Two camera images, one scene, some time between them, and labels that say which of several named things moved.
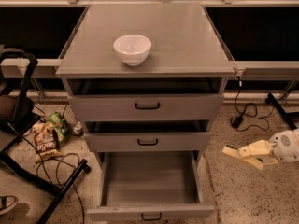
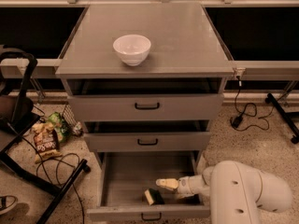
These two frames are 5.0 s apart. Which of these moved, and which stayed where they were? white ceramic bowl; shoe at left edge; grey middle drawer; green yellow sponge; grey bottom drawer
Moved: green yellow sponge
Stayed: grey bottom drawer; shoe at left edge; white ceramic bowl; grey middle drawer
